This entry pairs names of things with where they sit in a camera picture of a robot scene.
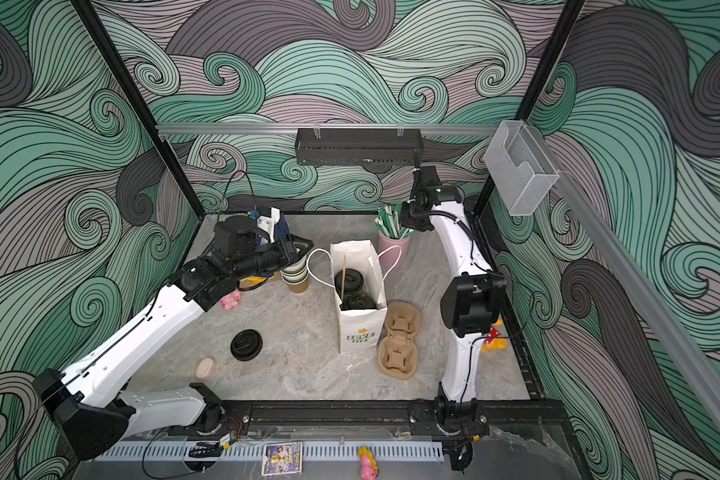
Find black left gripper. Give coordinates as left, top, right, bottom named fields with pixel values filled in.
left=233, top=233, right=314, bottom=285

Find brown paper straw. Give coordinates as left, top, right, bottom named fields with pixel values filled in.
left=340, top=255, right=347, bottom=304

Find black coffee cup lid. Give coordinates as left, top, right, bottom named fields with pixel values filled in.
left=230, top=329, right=263, bottom=362
left=334, top=268, right=365, bottom=296
left=341, top=294, right=376, bottom=311

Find white green paper takeout bag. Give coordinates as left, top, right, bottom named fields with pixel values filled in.
left=306, top=240, right=401, bottom=354

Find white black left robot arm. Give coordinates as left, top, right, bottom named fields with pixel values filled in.
left=33, top=215, right=314, bottom=460

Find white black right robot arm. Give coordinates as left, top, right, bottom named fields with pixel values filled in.
left=400, top=166, right=507, bottom=424

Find navy blue napkin stack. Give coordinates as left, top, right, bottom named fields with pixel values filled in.
left=253, top=210, right=290, bottom=244

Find stack of paper cups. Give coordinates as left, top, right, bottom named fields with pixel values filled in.
left=280, top=259, right=309, bottom=294

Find green white wrapped straws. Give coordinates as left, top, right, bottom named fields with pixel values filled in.
left=374, top=204, right=414, bottom=240

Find pink metal straw bucket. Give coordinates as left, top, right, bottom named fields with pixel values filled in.
left=378, top=233, right=411, bottom=270

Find pink plush toy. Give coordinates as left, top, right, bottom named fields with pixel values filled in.
left=219, top=290, right=242, bottom=310

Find pink oval soap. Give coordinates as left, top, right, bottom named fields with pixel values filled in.
left=195, top=357, right=217, bottom=381

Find brown pulp cup carrier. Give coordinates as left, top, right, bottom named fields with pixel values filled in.
left=377, top=301, right=422, bottom=380

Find yellow plush doll red dress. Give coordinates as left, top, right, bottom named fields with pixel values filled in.
left=481, top=318, right=509, bottom=353

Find colourful picture card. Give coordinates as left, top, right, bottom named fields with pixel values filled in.
left=261, top=442, right=303, bottom=477

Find pink yellow small toy figure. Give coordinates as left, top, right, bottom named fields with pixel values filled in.
left=358, top=446, right=379, bottom=480

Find clear acrylic wall holder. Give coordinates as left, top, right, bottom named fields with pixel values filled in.
left=483, top=120, right=559, bottom=217

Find black wall shelf tray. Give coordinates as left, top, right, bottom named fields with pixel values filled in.
left=295, top=129, right=424, bottom=166

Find aluminium wall rail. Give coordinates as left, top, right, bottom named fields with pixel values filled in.
left=156, top=122, right=498, bottom=137

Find white slotted cable duct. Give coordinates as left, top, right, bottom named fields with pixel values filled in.
left=95, top=440, right=445, bottom=464

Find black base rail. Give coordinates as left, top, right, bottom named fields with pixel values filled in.
left=165, top=396, right=574, bottom=439

